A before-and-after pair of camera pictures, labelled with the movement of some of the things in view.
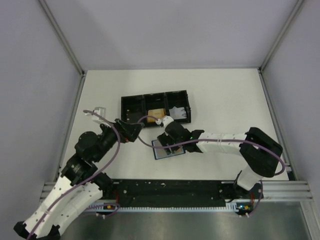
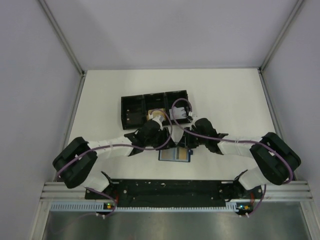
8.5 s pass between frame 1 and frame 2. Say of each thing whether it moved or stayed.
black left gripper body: moved
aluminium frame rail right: stayed
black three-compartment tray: stayed
